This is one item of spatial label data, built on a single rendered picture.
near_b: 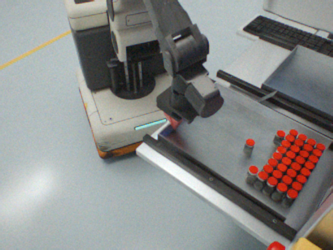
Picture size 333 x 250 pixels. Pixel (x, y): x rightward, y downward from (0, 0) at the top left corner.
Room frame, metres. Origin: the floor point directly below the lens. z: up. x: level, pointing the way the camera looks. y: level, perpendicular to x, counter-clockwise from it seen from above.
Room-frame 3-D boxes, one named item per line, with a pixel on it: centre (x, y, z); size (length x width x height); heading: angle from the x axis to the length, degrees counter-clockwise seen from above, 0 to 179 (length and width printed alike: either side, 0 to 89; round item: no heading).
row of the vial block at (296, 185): (0.36, -0.31, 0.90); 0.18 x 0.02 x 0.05; 140
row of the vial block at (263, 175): (0.40, -0.26, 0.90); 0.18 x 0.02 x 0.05; 140
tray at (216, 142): (0.46, -0.19, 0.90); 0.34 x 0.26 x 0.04; 50
